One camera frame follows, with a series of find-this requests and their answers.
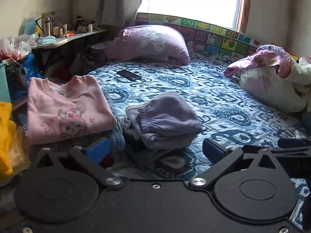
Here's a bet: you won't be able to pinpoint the folded blue jeans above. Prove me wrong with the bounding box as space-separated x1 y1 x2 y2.
103 91 130 154

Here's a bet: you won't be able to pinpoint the teal storage bin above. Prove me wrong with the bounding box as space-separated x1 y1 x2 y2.
0 62 11 103

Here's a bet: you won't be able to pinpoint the blue plastic bag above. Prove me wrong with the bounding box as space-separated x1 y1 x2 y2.
22 54 43 88

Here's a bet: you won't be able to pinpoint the lavender pants with cream waistband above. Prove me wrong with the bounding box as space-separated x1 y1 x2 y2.
125 91 202 150

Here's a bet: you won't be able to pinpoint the black smartphone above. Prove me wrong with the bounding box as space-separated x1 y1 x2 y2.
116 70 141 82

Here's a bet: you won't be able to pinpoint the yellow fluffy garment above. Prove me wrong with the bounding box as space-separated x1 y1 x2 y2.
0 102 31 187

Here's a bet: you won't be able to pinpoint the lavender pillow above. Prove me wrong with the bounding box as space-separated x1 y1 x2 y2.
105 25 190 66

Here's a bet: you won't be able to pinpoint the colourful alphabet foam mat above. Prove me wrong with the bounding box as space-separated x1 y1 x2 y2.
135 13 262 58

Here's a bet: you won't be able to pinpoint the pink white bundled duvet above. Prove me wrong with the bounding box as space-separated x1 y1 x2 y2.
224 44 310 113

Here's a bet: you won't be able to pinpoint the pink bunny sweatshirt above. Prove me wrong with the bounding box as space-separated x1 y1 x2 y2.
27 75 117 145

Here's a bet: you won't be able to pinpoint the grey curtain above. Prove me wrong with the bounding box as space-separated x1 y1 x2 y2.
95 0 142 27

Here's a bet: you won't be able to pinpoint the cluttered dark side table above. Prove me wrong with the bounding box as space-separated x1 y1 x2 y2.
25 12 109 75

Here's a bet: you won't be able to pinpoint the grey folded garment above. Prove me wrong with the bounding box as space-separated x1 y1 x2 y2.
125 146 197 178

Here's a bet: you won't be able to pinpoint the blue white patterned quilt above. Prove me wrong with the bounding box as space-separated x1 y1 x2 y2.
87 48 311 231

